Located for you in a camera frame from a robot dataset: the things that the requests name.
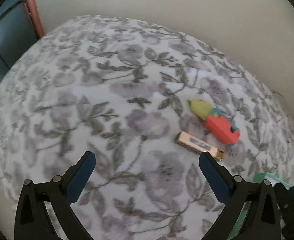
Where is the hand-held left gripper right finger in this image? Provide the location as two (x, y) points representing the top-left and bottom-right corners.
(199, 151), (280, 240)

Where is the orange blue yellow-tipped toy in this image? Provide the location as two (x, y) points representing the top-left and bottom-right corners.
(188, 99), (241, 145)

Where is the pink board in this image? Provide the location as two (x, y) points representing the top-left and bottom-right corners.
(23, 0), (45, 39)

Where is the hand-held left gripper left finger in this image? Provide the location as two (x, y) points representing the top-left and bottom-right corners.
(14, 151), (96, 240)

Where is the tan patterned small box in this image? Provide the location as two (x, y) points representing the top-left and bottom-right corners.
(176, 131), (225, 161)

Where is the dark cabinet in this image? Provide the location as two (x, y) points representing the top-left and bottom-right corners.
(0, 0), (40, 100)

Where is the floral grey white blanket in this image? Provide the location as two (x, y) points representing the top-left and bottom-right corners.
(0, 15), (294, 240)

